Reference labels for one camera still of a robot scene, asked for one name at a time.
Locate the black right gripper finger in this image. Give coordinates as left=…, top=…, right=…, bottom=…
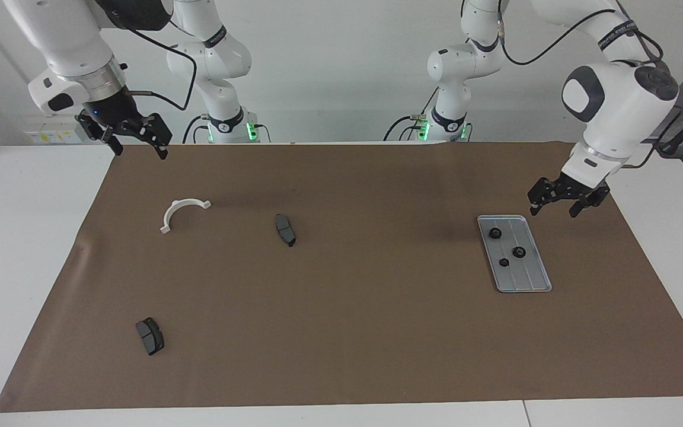
left=131, top=113, right=173, bottom=161
left=76, top=113, right=124, bottom=157

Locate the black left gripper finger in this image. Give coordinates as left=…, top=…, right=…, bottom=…
left=568, top=189, right=609, bottom=218
left=527, top=176, right=567, bottom=216

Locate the silver metal tray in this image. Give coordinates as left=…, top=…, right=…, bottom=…
left=477, top=215, right=553, bottom=294

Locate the narrow dark grey brake pad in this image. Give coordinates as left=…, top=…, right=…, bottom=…
left=275, top=213, right=297, bottom=248

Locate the wide dark grey brake pad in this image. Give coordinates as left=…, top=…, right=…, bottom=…
left=135, top=317, right=165, bottom=356

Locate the brown table mat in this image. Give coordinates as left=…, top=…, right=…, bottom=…
left=0, top=141, right=683, bottom=413

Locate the black base cable bundle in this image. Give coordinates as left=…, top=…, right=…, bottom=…
left=183, top=114, right=209, bottom=144
left=383, top=88, right=441, bottom=142

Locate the white wall socket box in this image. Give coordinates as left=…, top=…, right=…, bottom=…
left=24, top=114, right=87, bottom=145

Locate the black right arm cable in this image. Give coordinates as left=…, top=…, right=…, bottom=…
left=122, top=27, right=199, bottom=112

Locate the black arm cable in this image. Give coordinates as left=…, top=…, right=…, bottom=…
left=496, top=0, right=683, bottom=170
left=122, top=27, right=199, bottom=112

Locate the white curved plastic bracket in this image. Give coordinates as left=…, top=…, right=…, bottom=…
left=160, top=199, right=212, bottom=234

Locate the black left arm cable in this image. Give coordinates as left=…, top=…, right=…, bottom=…
left=496, top=0, right=683, bottom=170

